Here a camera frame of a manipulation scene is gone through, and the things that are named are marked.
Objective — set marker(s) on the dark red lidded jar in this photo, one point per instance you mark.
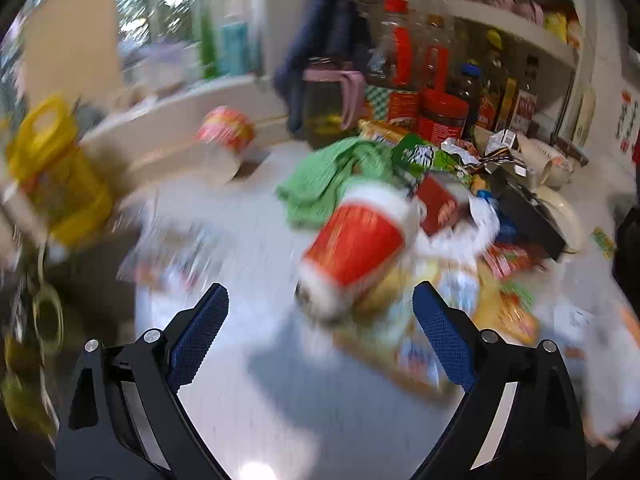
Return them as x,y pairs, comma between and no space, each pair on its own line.
442,115

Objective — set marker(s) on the orange snack packet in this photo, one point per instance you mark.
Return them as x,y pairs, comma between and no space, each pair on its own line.
515,310

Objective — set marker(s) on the green snack packet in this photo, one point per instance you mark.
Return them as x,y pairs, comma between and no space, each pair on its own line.
425,157

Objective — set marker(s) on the teal container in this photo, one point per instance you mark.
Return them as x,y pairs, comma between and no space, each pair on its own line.
235,50

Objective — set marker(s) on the dark bottle blue cap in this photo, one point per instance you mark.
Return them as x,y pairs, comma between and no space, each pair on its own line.
469,95

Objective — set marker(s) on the silver foil wrapper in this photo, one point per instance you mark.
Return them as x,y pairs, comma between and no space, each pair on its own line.
492,157

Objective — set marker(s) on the white cup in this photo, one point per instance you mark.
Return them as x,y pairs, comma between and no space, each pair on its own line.
550,165

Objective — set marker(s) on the small green packet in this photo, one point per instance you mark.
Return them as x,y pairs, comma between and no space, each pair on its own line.
604,243

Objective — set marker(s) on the dark sauce bottle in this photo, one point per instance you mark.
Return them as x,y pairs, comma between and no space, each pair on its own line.
525,100

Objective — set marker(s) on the white crumpled paper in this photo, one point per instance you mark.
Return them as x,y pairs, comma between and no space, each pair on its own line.
475,237

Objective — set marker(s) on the red carton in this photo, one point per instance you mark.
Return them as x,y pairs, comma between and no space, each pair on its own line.
440,205

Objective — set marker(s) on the yellow plastic jug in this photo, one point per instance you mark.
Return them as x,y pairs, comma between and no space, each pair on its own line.
65,185

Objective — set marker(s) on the red yellow label jar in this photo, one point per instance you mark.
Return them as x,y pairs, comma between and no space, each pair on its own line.
225,127

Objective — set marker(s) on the red white wall poster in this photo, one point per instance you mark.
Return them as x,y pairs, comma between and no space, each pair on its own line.
631,120

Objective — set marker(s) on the beige board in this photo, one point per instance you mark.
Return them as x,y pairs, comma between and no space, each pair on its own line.
75,35

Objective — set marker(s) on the glass jar pink lid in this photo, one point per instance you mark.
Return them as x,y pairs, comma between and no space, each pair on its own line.
325,110

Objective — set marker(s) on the white plastic bag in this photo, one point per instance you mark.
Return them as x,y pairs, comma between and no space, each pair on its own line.
610,375

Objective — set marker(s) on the window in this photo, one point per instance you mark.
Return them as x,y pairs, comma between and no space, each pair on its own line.
155,5

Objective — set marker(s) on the white bowl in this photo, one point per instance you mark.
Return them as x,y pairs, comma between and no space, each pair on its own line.
567,220

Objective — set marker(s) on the black box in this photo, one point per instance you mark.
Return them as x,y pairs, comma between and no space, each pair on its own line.
525,215

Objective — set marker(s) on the orange label jar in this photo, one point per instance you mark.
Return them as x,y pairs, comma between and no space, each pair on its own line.
402,107

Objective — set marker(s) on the pink cloth items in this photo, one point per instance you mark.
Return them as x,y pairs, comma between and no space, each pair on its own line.
525,7

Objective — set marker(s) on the yellow bag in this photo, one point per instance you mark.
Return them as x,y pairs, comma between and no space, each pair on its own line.
556,25

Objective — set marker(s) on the green cloth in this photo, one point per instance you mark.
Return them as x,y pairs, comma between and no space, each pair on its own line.
320,185

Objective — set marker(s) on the dark hanging jacket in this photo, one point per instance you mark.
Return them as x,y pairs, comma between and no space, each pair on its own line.
325,25

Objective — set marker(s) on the clear crumpled wrapper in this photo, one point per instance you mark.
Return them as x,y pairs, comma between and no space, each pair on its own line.
170,255

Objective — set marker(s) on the yellow flat packaging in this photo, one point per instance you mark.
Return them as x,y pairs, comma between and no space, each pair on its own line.
400,300

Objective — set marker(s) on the green bottle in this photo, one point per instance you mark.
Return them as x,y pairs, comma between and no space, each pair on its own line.
210,50

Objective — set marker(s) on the clear bottle red cap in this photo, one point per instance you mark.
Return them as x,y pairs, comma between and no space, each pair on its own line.
402,50

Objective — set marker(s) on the red paper cup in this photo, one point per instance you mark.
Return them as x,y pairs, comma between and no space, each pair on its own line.
355,247

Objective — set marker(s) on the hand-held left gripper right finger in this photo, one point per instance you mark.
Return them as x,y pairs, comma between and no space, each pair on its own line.
445,340

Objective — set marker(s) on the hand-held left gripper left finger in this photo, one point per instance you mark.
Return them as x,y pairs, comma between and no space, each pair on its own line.
200,332

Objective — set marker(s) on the clear bottle red label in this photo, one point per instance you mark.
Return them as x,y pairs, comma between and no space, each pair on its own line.
436,67

